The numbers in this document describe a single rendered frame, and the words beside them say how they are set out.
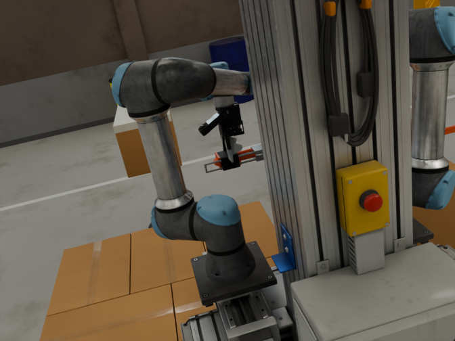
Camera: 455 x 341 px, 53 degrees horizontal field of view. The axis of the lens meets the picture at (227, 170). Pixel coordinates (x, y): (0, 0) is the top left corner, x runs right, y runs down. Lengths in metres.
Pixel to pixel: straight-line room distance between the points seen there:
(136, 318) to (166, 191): 0.96
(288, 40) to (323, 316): 0.51
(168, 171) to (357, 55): 0.63
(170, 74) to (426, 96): 0.66
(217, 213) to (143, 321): 0.97
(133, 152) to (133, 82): 2.15
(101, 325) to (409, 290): 1.51
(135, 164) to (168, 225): 2.03
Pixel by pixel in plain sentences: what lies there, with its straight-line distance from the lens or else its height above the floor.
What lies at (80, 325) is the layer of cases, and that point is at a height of 0.54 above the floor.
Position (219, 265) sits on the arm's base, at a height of 1.09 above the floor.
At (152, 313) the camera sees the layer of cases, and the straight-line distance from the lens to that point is 2.15.
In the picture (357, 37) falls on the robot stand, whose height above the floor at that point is 1.71.
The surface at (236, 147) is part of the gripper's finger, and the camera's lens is 1.70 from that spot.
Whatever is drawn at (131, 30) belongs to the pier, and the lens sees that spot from 7.17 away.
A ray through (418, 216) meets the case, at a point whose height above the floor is 0.85.
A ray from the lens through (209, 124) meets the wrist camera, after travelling 1.67.
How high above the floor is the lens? 1.86
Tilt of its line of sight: 23 degrees down
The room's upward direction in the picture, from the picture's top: 11 degrees counter-clockwise
